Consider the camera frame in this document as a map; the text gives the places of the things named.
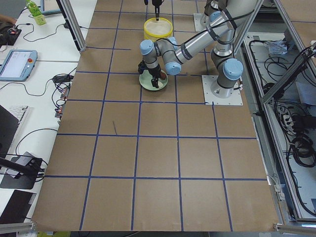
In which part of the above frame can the yellow steamer layer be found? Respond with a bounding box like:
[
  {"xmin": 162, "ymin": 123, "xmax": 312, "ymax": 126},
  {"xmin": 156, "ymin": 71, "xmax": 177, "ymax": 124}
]
[
  {"xmin": 144, "ymin": 32, "xmax": 172, "ymax": 42},
  {"xmin": 144, "ymin": 17, "xmax": 173, "ymax": 35}
]

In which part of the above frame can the yellow bottom steamer layer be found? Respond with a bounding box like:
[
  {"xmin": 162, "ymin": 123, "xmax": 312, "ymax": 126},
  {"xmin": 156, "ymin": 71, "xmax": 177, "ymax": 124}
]
[{"xmin": 144, "ymin": 32, "xmax": 172, "ymax": 42}]

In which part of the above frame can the teach pendant tablet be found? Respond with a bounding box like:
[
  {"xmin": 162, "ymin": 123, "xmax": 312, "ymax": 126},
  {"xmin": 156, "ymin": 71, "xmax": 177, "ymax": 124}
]
[{"xmin": 0, "ymin": 49, "xmax": 38, "ymax": 82}]

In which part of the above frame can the green drink bottle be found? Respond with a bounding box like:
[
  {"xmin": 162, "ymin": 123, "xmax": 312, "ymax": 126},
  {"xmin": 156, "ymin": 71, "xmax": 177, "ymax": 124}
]
[{"xmin": 26, "ymin": 0, "xmax": 46, "ymax": 25}]

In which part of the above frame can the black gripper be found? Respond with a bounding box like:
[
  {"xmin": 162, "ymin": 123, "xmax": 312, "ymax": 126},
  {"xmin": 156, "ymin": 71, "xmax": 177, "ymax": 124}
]
[
  {"xmin": 147, "ymin": 64, "xmax": 161, "ymax": 88},
  {"xmin": 152, "ymin": 0, "xmax": 162, "ymax": 21}
]

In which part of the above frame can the light green bowl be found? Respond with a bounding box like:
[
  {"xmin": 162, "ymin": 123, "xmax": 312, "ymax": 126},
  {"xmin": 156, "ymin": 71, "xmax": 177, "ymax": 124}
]
[{"xmin": 139, "ymin": 70, "xmax": 168, "ymax": 91}]

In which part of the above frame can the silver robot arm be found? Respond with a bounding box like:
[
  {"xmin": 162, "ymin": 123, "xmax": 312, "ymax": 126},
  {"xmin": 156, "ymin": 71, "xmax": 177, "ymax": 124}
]
[
  {"xmin": 144, "ymin": 0, "xmax": 221, "ymax": 35},
  {"xmin": 138, "ymin": 0, "xmax": 256, "ymax": 99}
]

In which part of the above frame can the yellow top steamer layer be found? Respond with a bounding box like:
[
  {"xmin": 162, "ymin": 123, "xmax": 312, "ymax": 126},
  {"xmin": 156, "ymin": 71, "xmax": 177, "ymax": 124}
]
[{"xmin": 144, "ymin": 17, "xmax": 173, "ymax": 35}]

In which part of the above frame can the aluminium frame post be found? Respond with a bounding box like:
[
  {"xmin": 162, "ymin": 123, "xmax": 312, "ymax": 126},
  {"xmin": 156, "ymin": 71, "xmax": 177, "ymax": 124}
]
[{"xmin": 56, "ymin": 0, "xmax": 87, "ymax": 53}]

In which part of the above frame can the black camera stand base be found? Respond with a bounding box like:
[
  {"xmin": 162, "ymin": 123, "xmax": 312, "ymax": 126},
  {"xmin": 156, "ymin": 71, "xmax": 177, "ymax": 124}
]
[{"xmin": 0, "ymin": 152, "xmax": 43, "ymax": 190}]

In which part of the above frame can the white keyboard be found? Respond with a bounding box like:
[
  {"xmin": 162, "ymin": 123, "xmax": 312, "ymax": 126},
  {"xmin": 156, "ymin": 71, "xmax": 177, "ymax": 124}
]
[{"xmin": 8, "ymin": 105, "xmax": 30, "ymax": 126}]

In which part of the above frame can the brown bun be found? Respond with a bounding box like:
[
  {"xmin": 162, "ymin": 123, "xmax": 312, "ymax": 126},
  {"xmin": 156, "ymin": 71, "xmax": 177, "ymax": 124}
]
[{"xmin": 159, "ymin": 71, "xmax": 167, "ymax": 80}]

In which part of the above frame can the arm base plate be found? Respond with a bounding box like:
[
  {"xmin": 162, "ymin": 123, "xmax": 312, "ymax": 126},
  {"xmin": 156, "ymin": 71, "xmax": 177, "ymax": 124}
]
[
  {"xmin": 201, "ymin": 75, "xmax": 243, "ymax": 106},
  {"xmin": 193, "ymin": 13, "xmax": 209, "ymax": 32}
]

